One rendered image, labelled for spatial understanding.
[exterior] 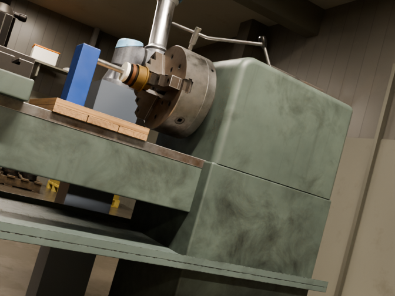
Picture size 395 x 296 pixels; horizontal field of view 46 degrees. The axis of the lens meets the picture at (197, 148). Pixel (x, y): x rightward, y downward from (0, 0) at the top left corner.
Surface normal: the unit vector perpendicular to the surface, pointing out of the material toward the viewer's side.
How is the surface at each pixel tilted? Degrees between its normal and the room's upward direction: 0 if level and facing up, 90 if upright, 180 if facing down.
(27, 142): 90
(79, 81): 90
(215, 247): 90
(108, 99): 90
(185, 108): 116
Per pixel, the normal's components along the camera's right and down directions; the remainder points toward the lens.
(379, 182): -0.85, -0.28
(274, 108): 0.52, 0.08
